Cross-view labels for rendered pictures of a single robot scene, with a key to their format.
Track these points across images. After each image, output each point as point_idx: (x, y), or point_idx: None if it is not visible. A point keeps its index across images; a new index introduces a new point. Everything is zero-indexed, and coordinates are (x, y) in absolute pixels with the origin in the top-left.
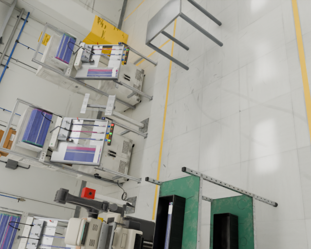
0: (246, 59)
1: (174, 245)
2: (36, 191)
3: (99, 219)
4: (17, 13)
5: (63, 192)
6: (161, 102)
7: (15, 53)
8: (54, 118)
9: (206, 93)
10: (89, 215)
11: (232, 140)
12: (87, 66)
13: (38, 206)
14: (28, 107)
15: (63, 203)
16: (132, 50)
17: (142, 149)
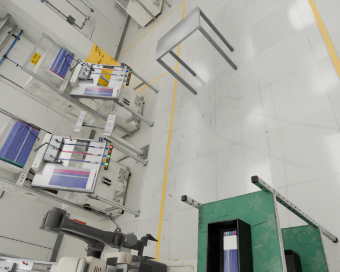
0: (267, 79)
1: None
2: (7, 226)
3: (103, 259)
4: (9, 29)
5: (58, 215)
6: (164, 127)
7: (1, 68)
8: (41, 135)
9: (221, 116)
10: (88, 253)
11: (260, 163)
12: (84, 84)
13: (7, 245)
14: (11, 120)
15: (56, 232)
16: (134, 74)
17: (142, 178)
